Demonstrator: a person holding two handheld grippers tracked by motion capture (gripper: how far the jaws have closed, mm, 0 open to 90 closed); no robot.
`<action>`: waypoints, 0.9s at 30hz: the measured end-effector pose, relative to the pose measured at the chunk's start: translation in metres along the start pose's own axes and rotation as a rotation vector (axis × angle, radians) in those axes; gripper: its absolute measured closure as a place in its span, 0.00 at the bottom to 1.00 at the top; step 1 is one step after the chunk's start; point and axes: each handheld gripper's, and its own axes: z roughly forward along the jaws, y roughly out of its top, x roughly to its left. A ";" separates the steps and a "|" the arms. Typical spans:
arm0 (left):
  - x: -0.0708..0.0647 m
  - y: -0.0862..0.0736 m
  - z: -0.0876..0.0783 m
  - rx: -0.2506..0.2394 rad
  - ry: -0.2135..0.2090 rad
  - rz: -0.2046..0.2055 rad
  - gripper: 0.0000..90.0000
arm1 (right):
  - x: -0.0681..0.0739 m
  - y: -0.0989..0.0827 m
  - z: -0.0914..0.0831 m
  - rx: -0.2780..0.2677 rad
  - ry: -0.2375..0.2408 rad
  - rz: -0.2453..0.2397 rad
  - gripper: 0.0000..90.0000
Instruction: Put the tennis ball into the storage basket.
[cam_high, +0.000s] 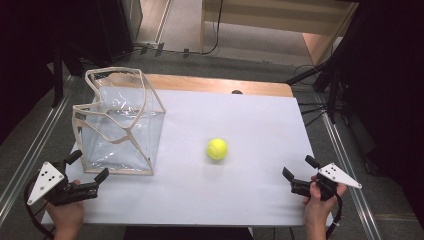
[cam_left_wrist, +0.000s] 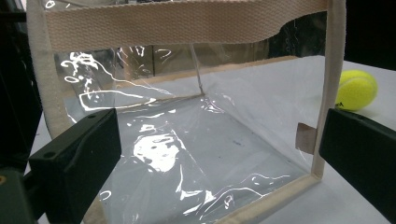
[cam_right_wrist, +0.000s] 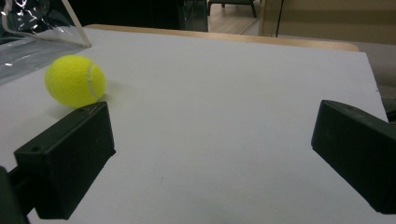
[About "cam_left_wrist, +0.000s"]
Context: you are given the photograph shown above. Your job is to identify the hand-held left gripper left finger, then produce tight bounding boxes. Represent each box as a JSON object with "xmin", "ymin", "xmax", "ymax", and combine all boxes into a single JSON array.
[{"xmin": 27, "ymin": 107, "xmax": 122, "ymax": 224}]

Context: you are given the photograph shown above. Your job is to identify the yellow tennis ball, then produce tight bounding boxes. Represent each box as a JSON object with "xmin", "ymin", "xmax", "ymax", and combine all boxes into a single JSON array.
[{"xmin": 334, "ymin": 69, "xmax": 379, "ymax": 112}]

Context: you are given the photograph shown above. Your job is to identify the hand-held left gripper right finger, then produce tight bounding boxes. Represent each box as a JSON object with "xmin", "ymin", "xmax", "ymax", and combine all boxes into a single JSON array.
[{"xmin": 318, "ymin": 107, "xmax": 396, "ymax": 224}]

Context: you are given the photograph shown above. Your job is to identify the clear plastic bag beige trim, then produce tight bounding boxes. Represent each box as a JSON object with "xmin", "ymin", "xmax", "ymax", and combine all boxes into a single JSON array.
[{"xmin": 25, "ymin": 0, "xmax": 347, "ymax": 224}]

